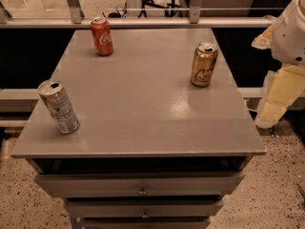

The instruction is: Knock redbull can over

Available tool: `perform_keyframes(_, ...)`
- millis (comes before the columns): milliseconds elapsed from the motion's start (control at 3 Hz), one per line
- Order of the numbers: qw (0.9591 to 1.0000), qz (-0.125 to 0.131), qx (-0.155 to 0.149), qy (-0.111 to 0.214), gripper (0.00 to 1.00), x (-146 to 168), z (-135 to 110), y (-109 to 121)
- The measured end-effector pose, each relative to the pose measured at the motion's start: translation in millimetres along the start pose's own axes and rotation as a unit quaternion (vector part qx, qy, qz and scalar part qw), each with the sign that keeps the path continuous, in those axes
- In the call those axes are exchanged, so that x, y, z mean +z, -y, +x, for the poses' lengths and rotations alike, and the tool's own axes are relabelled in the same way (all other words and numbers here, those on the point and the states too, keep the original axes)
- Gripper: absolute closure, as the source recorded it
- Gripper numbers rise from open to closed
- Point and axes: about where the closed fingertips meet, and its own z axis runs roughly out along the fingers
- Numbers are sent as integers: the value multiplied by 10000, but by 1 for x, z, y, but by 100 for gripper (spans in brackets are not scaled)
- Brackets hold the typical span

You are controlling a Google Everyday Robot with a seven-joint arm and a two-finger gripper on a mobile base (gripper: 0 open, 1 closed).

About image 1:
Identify red coca-cola can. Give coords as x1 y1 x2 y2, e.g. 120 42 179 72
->
91 17 113 56

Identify silver redbull can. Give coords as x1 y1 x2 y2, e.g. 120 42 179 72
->
38 79 80 134

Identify top grey drawer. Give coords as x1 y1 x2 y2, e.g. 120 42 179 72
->
35 172 245 198

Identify gold lacroix can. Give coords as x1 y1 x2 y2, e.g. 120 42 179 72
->
190 42 218 87

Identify middle grey drawer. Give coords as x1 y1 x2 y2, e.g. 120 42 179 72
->
65 199 223 219

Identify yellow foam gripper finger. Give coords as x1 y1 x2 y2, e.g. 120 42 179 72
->
252 25 275 50
254 64 305 129

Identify grey drawer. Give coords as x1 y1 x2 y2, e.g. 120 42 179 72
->
65 199 223 219
35 172 245 198
83 218 211 229

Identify white cable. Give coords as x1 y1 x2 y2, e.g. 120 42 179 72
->
244 100 260 114

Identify bottom grey drawer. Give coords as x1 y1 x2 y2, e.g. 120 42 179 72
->
83 218 211 229

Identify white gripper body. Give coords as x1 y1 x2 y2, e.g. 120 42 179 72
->
271 0 305 65

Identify grey drawer cabinet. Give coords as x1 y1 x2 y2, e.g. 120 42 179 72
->
10 28 267 229

